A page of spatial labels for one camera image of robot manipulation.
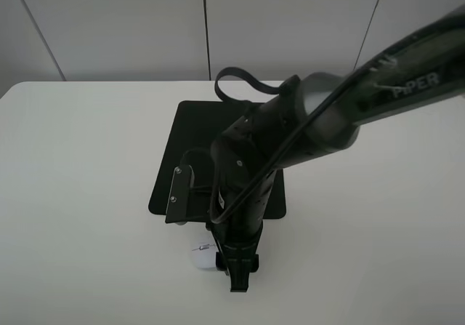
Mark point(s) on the white computer mouse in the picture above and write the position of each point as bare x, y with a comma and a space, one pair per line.
204, 255

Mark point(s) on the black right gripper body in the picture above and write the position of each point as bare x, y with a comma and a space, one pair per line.
236, 213

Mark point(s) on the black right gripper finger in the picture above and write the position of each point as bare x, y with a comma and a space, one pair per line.
240, 261

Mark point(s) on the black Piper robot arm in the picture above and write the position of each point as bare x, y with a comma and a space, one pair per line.
306, 119

